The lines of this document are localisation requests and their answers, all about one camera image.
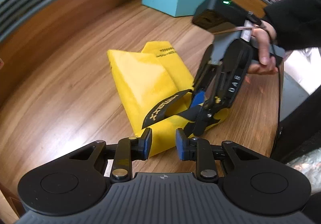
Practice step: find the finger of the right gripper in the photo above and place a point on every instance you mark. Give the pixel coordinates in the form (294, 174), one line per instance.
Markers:
(198, 99)
(204, 119)

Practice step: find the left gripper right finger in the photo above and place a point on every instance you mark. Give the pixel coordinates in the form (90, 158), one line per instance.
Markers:
(199, 151)

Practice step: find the person's right hand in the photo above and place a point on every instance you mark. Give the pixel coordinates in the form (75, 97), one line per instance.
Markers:
(266, 64)

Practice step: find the yellow fabric shopping bag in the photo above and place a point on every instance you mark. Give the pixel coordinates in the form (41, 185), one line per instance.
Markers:
(155, 88)

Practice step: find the black sleeve right forearm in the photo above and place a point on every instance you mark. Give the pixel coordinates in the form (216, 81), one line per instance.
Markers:
(296, 22)

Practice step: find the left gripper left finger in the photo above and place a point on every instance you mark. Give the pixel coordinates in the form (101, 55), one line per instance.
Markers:
(129, 150)

